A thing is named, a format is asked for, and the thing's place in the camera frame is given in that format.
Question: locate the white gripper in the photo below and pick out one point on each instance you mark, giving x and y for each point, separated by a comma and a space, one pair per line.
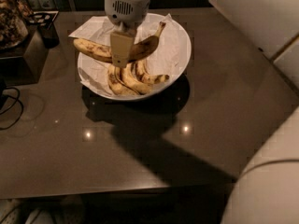
126, 7

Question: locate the spotted yellow banana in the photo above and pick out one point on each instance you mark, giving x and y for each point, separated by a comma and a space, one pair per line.
102, 53

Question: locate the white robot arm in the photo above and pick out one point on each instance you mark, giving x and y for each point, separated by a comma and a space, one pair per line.
215, 131

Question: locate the white ceramic bowl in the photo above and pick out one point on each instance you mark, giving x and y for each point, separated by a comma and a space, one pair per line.
182, 52

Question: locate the white paper sheet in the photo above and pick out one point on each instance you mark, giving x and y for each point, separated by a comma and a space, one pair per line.
90, 27

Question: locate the white paper towel liner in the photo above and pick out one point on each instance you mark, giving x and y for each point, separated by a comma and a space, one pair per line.
169, 50

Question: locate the dark square coaster holder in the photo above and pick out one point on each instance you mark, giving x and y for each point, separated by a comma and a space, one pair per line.
45, 25

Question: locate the dark wooden box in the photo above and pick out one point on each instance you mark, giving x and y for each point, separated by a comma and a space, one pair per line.
23, 64

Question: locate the glass jar with snacks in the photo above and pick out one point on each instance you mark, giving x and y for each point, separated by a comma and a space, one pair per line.
13, 30

